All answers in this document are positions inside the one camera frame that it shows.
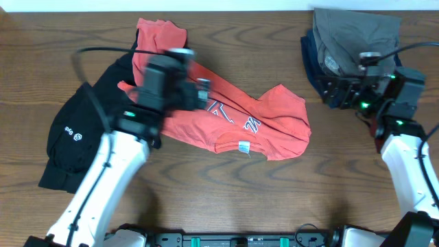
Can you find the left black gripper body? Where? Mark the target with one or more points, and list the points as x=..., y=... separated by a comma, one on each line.
x=191, y=95

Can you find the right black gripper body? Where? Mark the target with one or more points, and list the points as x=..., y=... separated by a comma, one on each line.
x=365, y=101

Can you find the red orange printed t-shirt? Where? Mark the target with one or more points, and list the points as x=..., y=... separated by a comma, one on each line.
x=275, y=124

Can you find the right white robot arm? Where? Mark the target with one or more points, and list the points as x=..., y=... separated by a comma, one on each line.
x=402, y=144

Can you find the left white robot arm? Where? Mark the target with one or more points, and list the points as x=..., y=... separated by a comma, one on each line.
x=124, y=147

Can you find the navy blue folded garment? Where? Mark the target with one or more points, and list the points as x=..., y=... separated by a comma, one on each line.
x=310, y=61

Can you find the grey folded t-shirt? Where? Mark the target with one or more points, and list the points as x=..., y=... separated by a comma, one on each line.
x=341, y=36

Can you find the black garment with white logo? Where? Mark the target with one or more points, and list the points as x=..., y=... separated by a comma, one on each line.
x=75, y=133

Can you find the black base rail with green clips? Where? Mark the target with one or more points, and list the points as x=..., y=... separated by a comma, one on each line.
x=204, y=240

